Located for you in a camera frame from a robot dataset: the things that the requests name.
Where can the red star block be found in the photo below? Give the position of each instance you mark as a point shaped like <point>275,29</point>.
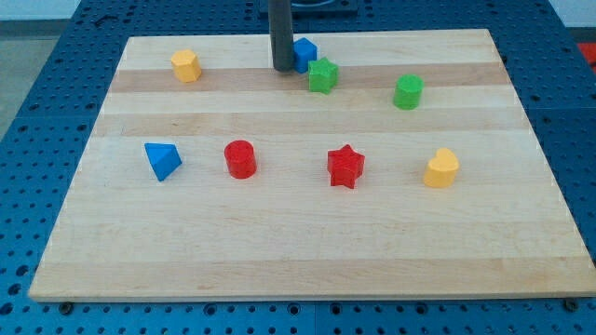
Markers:
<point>345,166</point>

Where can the red cylinder block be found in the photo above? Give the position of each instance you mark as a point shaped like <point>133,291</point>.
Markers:
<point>240,159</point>

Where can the green star block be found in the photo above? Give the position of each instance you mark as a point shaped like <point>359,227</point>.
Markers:
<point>322,75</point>

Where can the wooden board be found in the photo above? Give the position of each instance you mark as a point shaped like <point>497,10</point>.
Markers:
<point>502,230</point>

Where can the blue cube block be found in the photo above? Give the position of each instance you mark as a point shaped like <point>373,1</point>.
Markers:
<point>304,51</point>

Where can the blue triangle block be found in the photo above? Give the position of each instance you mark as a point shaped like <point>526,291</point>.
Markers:
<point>163,158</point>

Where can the green cylinder block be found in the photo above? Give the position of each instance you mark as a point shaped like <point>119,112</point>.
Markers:
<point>408,91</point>

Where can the yellow heart block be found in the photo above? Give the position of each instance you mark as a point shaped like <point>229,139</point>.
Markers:
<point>441,169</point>

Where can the yellow hexagon block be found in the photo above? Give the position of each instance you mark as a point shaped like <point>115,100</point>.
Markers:
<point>186,66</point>

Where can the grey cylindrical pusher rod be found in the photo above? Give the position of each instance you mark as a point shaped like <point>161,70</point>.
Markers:
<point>281,34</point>

